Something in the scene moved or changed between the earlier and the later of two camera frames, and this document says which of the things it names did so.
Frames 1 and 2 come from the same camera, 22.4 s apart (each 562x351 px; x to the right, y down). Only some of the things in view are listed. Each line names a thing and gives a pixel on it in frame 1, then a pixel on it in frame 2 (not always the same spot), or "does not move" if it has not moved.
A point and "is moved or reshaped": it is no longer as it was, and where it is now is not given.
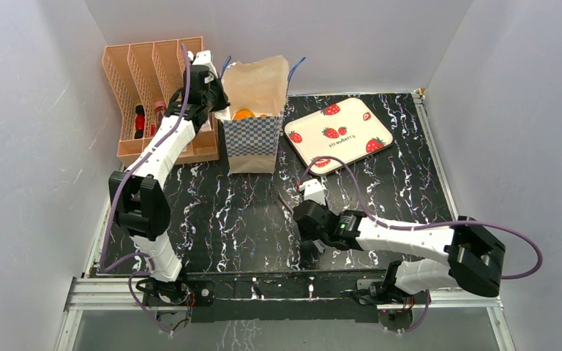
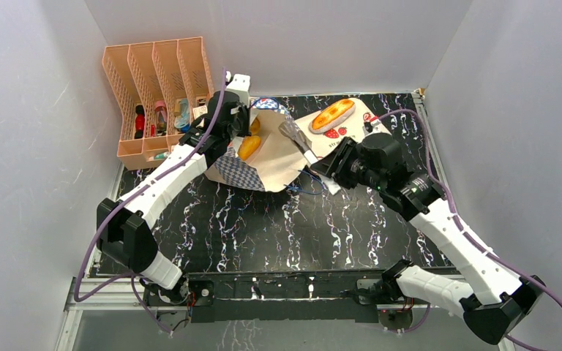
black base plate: [287, 297] does not move
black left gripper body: [216, 100] → [241, 127]
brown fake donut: [243, 113] is moved or reshaped
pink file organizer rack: [146, 75] does not move
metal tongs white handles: [280, 197] → [301, 139]
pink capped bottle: [160, 111] does not move
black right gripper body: [305, 240] → [336, 161]
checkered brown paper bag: [257, 93] is moved or reshaped
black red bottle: [140, 122] does not move
